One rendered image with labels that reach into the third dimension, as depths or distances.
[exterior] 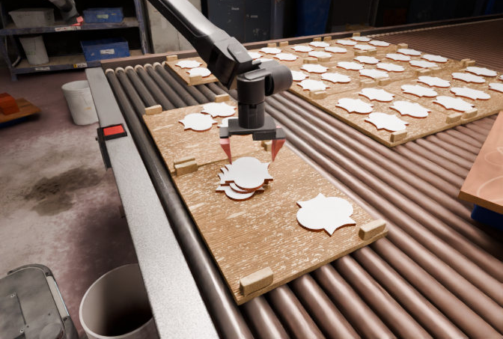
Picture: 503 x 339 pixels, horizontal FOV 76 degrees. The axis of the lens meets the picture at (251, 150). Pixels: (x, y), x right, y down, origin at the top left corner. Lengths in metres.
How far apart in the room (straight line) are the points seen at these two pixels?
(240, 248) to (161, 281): 0.16
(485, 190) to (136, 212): 0.73
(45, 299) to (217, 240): 1.09
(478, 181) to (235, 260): 0.51
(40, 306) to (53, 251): 0.62
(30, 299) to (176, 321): 1.14
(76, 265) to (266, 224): 1.51
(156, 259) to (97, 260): 1.37
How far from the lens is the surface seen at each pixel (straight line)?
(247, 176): 0.79
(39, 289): 1.71
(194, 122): 1.12
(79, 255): 2.12
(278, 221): 0.71
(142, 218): 0.79
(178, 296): 0.63
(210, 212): 0.74
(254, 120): 0.67
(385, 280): 0.69
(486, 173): 0.83
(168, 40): 5.47
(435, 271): 0.74
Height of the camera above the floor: 1.42
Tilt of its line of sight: 31 degrees down
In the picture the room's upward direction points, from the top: straight up
